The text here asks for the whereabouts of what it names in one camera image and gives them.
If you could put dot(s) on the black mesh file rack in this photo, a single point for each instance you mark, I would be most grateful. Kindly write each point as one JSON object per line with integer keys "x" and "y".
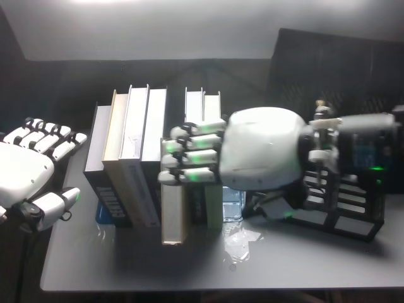
{"x": 331, "y": 79}

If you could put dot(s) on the green book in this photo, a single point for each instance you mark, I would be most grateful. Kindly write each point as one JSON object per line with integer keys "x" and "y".
{"x": 212, "y": 107}

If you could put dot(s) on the blue plastic tray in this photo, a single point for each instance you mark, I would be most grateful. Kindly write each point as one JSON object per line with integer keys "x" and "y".
{"x": 233, "y": 205}

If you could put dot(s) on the black Century book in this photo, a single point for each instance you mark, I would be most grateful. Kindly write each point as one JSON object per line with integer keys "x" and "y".
{"x": 96, "y": 142}

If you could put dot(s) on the beige spine book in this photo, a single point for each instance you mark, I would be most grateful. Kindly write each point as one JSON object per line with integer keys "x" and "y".
{"x": 113, "y": 132}

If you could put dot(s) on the tan checkerboard cover book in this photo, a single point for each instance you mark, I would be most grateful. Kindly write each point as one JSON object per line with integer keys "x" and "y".
{"x": 172, "y": 214}

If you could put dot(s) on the black spine thin book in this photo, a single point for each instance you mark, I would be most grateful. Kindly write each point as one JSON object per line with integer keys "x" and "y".
{"x": 193, "y": 104}

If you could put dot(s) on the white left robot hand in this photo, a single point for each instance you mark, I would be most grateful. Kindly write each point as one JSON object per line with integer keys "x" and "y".
{"x": 22, "y": 170}

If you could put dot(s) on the white backdrop board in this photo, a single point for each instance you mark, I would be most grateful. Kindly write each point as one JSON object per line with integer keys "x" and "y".
{"x": 158, "y": 28}

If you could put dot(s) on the black Let It Be book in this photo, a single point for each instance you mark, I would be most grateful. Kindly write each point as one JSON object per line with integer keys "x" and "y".
{"x": 153, "y": 126}

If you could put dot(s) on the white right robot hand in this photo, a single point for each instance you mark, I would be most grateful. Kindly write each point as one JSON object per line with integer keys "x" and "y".
{"x": 262, "y": 145}

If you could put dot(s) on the white spine book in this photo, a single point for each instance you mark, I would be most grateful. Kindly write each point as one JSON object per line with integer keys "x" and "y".
{"x": 134, "y": 126}

